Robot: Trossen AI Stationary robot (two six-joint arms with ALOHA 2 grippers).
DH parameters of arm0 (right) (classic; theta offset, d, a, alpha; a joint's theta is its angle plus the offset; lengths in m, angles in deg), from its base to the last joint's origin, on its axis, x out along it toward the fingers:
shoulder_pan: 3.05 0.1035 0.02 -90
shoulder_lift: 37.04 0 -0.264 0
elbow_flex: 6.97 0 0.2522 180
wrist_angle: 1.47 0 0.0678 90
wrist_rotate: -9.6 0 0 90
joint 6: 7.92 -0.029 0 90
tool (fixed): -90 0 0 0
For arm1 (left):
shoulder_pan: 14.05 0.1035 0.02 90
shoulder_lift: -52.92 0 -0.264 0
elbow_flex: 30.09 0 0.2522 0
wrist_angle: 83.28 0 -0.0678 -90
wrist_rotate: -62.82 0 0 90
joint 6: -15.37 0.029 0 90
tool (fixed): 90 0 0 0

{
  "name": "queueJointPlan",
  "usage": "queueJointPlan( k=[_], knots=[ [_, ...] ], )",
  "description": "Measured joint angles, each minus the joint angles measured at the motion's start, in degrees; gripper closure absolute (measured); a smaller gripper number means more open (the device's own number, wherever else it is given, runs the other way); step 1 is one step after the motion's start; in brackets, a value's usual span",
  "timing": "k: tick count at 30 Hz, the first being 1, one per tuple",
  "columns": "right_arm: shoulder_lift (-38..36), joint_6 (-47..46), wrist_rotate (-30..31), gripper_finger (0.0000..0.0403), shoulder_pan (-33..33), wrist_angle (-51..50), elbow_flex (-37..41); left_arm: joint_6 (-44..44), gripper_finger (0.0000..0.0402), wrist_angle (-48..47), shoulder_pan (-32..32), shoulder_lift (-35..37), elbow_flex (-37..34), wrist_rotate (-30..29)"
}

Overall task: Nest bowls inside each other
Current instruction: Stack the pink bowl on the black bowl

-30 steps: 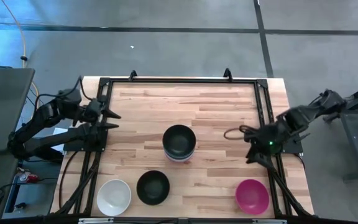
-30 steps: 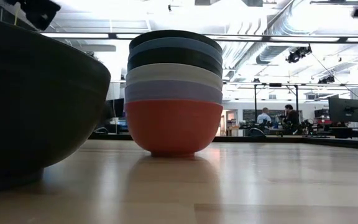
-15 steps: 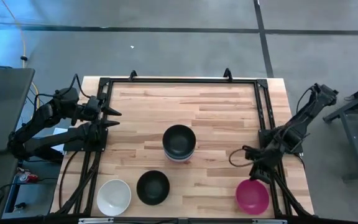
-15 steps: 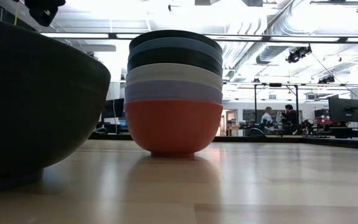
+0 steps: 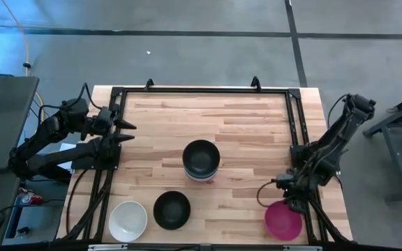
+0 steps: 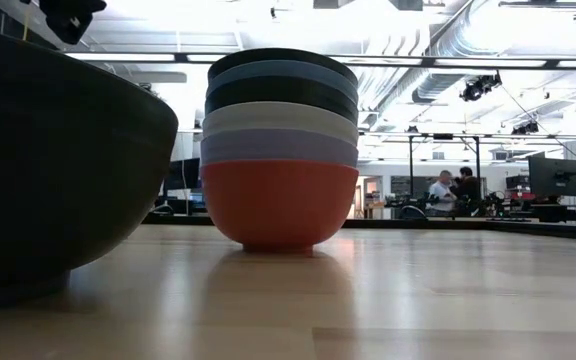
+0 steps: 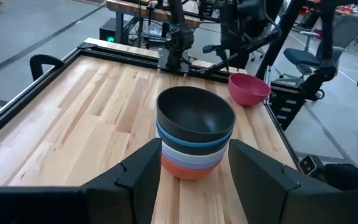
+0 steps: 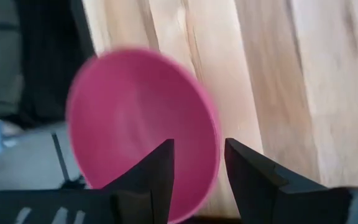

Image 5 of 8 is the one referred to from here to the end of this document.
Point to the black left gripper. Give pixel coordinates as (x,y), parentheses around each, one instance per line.
(103,120)

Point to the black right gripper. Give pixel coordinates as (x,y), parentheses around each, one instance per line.
(297,188)

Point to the magenta bowl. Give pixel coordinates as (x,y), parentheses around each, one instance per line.
(281,223)

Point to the black bowl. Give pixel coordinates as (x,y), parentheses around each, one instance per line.
(171,210)
(201,157)

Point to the white bowl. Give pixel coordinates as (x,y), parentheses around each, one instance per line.
(127,221)
(201,180)

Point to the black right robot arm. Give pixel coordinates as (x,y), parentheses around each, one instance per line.
(340,139)

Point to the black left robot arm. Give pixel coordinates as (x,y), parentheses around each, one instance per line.
(47,129)

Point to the white paper sheet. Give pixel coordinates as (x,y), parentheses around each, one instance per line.
(65,147)

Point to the grey metal stand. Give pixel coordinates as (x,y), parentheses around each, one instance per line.
(399,164)

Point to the red small device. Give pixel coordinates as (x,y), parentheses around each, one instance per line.
(31,198)

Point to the black plug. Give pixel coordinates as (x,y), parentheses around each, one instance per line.
(23,230)

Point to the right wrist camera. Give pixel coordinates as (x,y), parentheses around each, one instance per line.
(284,180)

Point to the black corner bracket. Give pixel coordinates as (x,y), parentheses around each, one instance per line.
(294,93)
(117,92)

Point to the silver metal bracket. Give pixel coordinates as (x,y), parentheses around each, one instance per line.
(302,248)
(106,247)

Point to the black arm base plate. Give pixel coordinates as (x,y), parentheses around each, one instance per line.
(82,164)
(296,155)

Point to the black frame clip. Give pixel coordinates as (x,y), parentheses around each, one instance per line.
(255,84)
(149,84)

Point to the black table frame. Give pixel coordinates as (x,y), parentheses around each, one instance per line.
(204,90)

